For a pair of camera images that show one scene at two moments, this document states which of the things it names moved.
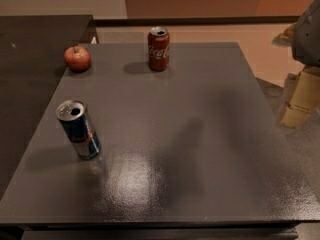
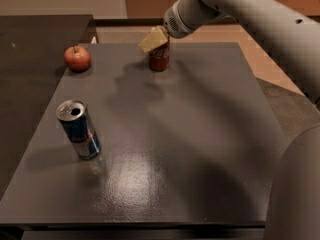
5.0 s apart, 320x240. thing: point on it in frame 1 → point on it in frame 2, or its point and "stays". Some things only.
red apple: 78,58 stays
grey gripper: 308,37 → 174,24
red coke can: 158,49 stays
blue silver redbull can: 73,114 stays
